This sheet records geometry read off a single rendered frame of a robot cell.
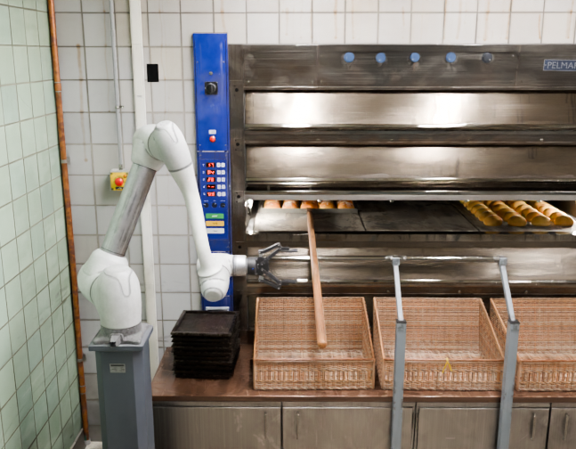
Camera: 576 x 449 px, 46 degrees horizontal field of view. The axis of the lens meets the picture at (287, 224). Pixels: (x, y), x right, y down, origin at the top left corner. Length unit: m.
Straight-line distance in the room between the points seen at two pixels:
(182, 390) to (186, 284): 0.60
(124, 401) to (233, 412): 0.61
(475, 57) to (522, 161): 0.56
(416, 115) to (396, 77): 0.20
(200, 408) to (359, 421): 0.72
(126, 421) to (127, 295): 0.51
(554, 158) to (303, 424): 1.76
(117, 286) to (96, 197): 0.98
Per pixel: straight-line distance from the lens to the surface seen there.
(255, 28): 3.30
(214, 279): 2.69
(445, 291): 3.59
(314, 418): 3.18
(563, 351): 3.77
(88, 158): 3.47
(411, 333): 3.55
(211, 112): 3.29
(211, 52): 3.28
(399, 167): 3.37
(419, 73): 3.36
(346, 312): 3.50
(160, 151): 2.67
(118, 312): 2.62
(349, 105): 3.32
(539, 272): 3.68
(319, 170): 3.33
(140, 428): 2.82
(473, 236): 3.53
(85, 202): 3.52
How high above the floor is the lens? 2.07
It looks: 14 degrees down
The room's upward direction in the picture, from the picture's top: straight up
